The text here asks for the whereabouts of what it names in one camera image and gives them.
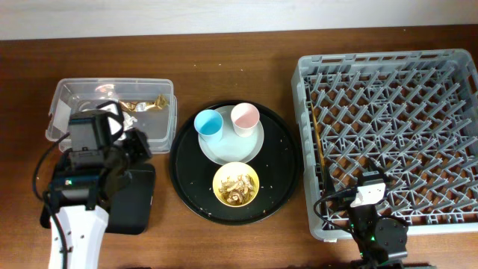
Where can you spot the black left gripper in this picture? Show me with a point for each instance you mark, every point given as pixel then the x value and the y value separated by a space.
pixel 138 142

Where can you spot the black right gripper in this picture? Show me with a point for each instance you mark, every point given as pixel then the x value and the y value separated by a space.
pixel 358 215

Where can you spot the gold snack wrapper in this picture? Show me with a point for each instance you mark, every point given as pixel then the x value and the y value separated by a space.
pixel 160 103

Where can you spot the food scraps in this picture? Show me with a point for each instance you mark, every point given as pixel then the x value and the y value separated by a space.
pixel 237 190

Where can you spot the yellow bowl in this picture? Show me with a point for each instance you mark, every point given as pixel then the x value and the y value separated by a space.
pixel 233 169

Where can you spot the light blue cup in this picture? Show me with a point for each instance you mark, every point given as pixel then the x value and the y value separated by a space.
pixel 209 125

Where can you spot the white napkin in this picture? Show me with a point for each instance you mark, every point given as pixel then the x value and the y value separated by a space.
pixel 128 121

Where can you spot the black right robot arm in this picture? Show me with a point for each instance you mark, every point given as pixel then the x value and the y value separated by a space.
pixel 381 239

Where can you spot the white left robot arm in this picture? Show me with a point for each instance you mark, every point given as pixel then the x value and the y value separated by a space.
pixel 77 234

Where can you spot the black rectangular waste tray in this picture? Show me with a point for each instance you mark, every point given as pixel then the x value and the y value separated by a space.
pixel 130 210

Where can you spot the clear plastic waste bin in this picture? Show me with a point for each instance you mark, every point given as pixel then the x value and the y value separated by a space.
pixel 73 95

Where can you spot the grey dishwasher rack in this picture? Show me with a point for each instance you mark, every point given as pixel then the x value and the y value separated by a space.
pixel 414 113

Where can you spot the round black serving tray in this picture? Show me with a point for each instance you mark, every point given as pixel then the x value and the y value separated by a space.
pixel 278 165

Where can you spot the wooden chopstick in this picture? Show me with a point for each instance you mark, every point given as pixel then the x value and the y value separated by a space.
pixel 319 145

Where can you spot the light grey plate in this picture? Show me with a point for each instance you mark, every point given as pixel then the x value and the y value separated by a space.
pixel 231 147

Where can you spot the pink cup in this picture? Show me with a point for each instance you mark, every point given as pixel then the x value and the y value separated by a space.
pixel 245 117

